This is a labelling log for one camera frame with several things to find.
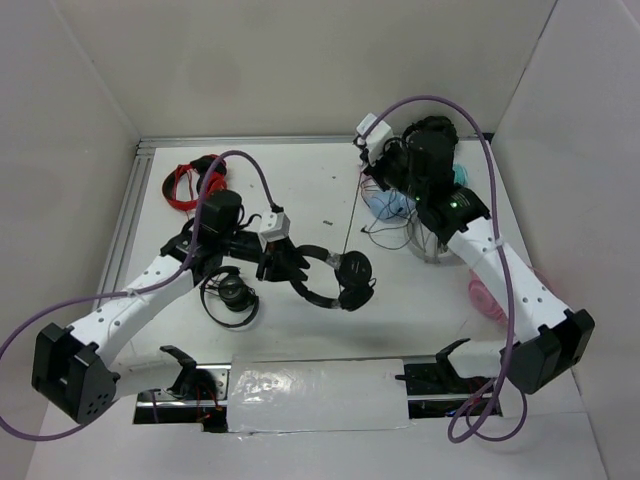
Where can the black headphones at back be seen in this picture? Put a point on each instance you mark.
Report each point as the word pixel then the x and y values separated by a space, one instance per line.
pixel 436 124

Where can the red black headphones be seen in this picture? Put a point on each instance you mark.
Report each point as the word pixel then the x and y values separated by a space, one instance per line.
pixel 181 187

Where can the small black folded headphones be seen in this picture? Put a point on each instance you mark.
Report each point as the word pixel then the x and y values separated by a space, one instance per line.
pixel 231 289

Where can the black wired headphones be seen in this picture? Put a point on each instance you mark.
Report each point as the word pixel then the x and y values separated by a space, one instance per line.
pixel 353 272

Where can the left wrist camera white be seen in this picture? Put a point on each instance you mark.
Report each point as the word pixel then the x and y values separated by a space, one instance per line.
pixel 273 227

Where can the glossy white tape sheet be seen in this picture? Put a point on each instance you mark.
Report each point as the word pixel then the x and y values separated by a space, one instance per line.
pixel 317 396

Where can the pink blue cat-ear headphones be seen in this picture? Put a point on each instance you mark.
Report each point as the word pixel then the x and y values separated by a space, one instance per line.
pixel 385 205

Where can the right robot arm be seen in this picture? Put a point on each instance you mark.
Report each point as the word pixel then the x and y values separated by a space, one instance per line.
pixel 545 336

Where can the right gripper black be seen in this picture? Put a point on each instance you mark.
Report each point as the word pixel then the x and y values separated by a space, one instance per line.
pixel 374 169

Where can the teal white headphones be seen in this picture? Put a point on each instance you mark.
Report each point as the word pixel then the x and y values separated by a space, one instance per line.
pixel 461 176

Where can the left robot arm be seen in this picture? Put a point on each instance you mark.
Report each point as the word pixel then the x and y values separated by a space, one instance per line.
pixel 72 364

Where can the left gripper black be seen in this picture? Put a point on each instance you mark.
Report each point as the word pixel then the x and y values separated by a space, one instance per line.
pixel 284 264

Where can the grey white headphones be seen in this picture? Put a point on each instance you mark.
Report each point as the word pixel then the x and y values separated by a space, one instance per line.
pixel 423 244

